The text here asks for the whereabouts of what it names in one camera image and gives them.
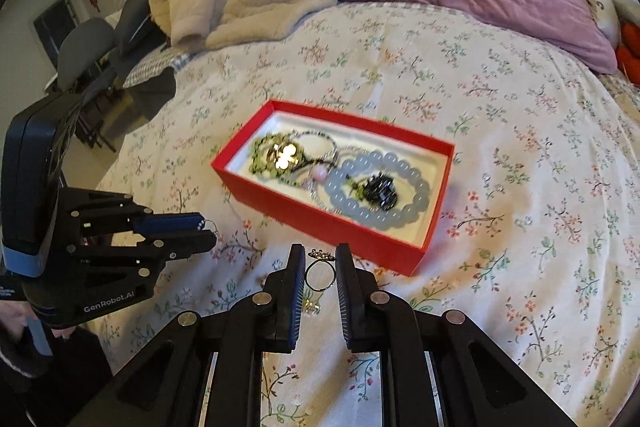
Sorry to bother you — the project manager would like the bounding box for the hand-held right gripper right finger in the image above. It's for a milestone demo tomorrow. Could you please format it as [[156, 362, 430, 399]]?
[[334, 243, 571, 427]]

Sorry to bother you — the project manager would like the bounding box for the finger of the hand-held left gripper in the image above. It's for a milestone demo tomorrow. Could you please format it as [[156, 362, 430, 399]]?
[[65, 189, 204, 241], [75, 229, 217, 271]]

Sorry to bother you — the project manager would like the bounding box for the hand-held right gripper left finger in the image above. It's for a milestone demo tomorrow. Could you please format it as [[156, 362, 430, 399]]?
[[70, 243, 307, 427]]

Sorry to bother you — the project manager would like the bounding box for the gold ring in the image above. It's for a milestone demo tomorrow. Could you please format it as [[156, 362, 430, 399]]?
[[304, 248, 337, 293]]

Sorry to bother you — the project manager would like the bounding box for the red jewelry box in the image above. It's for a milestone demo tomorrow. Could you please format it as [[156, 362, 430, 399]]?
[[210, 99, 456, 278]]

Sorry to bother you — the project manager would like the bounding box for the pale blue bead bracelet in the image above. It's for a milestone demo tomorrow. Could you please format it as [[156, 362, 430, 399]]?
[[324, 149, 432, 228]]

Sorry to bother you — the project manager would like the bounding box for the green crackled glass bangle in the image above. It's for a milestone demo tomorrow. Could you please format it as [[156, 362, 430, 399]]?
[[250, 133, 307, 180]]

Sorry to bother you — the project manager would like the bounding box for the black flower ornament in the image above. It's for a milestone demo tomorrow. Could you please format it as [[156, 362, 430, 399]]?
[[361, 174, 401, 210]]

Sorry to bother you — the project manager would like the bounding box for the gold ornament with green gem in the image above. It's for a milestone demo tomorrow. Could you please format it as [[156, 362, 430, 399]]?
[[265, 143, 299, 170]]

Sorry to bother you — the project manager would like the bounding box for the clear small bead bracelet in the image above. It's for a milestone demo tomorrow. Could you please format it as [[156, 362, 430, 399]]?
[[287, 130, 352, 188]]

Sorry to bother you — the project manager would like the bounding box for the person's left forearm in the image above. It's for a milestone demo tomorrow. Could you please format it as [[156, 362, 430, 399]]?
[[0, 332, 113, 427]]

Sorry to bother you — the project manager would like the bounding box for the person's left hand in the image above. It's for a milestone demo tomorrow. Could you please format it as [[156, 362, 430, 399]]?
[[0, 302, 27, 349]]

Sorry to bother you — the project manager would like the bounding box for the grey chair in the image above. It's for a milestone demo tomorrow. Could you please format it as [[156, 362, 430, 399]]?
[[55, 18, 121, 148]]

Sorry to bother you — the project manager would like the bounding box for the dark chair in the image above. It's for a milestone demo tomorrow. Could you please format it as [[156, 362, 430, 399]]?
[[114, 0, 177, 108]]

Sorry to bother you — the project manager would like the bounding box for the orange plush toy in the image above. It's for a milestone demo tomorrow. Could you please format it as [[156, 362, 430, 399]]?
[[615, 21, 640, 84]]

